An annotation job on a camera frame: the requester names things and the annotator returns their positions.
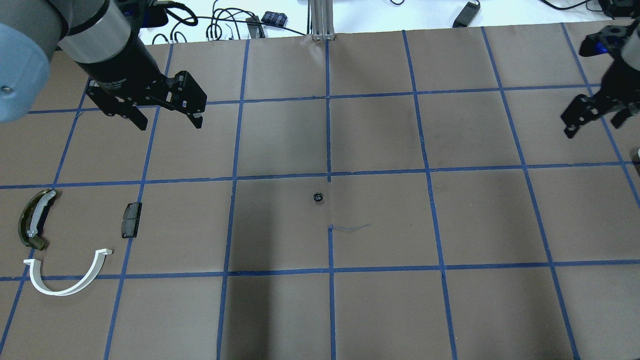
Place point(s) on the black power adapter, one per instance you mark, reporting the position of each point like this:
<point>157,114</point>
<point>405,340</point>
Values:
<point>467,14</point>

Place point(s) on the aluminium frame post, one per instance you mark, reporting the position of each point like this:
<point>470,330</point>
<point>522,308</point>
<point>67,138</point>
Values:
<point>321,20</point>

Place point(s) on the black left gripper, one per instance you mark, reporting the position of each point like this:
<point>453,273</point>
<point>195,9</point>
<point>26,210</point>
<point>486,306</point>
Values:
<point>129,64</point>

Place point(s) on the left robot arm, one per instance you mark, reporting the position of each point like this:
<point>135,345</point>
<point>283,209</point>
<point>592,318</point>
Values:
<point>101,36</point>

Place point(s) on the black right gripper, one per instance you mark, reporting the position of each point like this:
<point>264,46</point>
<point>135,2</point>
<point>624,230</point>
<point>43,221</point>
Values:
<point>621,75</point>

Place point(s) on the black brake pad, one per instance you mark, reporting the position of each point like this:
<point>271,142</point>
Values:
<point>131,220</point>

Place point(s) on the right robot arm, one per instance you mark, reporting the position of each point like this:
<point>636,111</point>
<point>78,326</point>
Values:
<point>631,51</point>

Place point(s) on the olive green brake shoe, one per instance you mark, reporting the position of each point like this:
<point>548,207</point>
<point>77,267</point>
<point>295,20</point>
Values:
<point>31,218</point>

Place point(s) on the blue checkered small box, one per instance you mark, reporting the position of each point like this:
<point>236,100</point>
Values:
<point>274,19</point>

